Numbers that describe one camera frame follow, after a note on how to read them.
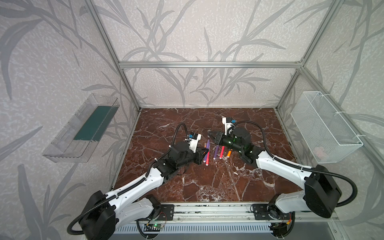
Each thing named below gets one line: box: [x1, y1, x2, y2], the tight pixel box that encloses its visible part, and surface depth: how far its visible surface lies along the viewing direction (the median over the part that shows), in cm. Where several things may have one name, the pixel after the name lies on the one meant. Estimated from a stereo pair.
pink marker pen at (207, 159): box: [205, 151, 210, 167], surface depth 93 cm
